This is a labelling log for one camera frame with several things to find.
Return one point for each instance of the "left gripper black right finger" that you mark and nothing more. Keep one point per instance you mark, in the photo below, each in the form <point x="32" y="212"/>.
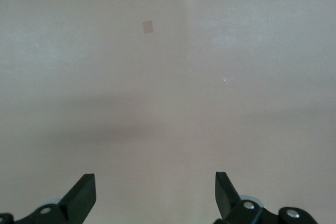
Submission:
<point x="225" y="195"/>

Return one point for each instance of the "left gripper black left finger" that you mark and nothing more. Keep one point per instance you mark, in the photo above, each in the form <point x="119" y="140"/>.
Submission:
<point x="81" y="197"/>

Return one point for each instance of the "brown tape patch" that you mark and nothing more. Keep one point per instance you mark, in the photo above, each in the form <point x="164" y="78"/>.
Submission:
<point x="148" y="26"/>

